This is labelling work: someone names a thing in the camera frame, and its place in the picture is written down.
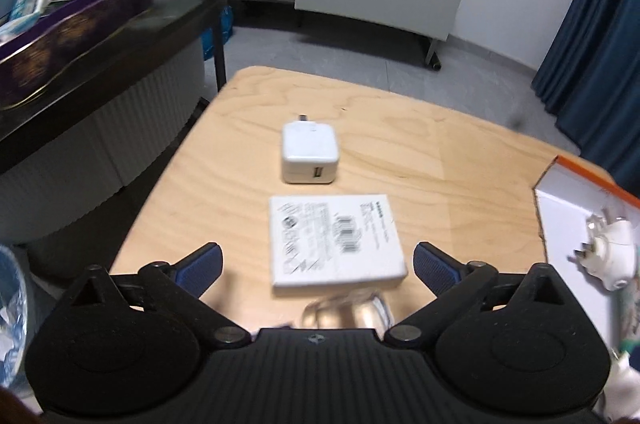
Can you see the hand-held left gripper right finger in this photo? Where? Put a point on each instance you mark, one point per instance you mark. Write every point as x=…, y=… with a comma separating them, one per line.
x=435, y=268

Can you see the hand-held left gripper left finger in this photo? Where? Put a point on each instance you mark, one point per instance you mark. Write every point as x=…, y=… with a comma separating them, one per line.
x=200, y=268

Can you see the clear plastic piece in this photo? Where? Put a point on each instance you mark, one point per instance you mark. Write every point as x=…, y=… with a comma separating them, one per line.
x=350, y=311

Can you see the white box with barcode label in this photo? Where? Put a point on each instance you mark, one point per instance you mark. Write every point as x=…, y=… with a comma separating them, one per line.
x=335, y=239

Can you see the white box with orange rim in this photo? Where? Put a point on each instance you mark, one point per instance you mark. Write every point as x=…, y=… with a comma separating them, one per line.
x=565, y=204

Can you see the white plug-in device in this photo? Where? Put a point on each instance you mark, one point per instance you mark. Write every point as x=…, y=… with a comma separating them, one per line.
x=617, y=249

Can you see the teal bandage box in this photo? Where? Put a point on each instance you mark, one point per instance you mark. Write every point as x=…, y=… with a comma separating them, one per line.
x=625, y=319

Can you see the white ribbed panel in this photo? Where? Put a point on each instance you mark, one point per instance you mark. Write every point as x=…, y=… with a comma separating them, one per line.
x=125, y=139

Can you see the white square charger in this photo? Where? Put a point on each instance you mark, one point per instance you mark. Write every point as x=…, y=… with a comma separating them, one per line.
x=309, y=151

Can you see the trash bin with plastic bag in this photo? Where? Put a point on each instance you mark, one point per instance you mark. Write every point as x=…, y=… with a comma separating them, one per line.
x=12, y=319

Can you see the blue packs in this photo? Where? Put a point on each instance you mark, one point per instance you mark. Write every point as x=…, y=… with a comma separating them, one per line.
x=217, y=34

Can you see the purple patterned box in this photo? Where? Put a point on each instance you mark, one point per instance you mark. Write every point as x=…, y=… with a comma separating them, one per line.
x=75, y=39

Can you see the blue curtain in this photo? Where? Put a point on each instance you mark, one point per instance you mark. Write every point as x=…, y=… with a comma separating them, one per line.
x=595, y=54

